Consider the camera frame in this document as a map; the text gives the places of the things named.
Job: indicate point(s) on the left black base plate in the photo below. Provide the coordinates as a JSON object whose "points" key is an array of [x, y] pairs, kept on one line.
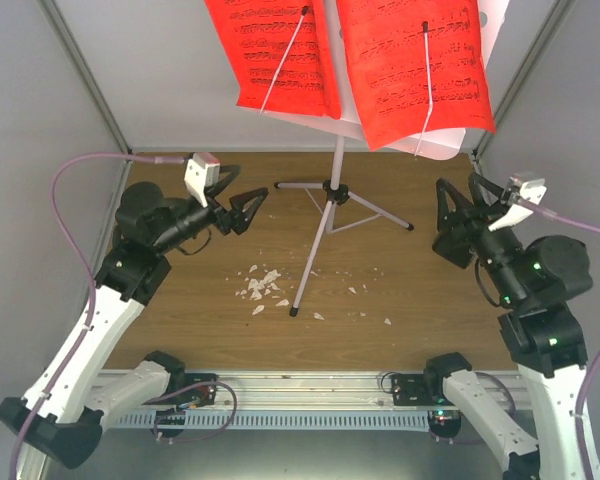
{"points": [[188, 388]]}

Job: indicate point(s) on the white debris pile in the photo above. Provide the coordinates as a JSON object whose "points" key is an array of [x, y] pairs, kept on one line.
{"points": [[258, 289]]}

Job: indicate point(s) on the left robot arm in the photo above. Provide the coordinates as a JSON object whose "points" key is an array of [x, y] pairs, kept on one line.
{"points": [[61, 415]]}

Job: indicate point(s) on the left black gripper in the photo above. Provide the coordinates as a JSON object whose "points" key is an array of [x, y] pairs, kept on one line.
{"points": [[236, 218]]}

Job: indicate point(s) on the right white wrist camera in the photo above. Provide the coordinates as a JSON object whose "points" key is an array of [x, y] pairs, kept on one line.
{"points": [[521, 189]]}

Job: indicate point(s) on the red sheet music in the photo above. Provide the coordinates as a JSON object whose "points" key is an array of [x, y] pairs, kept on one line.
{"points": [[415, 67], [280, 55]]}

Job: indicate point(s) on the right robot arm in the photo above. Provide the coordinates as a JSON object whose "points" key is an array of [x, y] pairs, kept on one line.
{"points": [[535, 283]]}

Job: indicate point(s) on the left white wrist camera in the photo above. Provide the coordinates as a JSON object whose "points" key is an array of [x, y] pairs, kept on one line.
{"points": [[202, 171]]}

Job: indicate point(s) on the aluminium rail with cable duct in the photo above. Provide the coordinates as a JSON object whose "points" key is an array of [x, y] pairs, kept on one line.
{"points": [[304, 400]]}

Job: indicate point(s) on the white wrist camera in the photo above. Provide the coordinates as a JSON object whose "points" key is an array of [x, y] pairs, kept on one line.
{"points": [[521, 189], [202, 171]]}

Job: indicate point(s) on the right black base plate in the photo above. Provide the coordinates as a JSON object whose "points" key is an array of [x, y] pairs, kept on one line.
{"points": [[409, 390]]}

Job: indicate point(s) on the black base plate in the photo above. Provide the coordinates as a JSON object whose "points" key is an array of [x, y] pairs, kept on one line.
{"points": [[409, 390], [188, 388]]}

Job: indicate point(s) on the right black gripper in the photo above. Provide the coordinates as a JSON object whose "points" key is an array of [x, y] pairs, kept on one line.
{"points": [[462, 206]]}

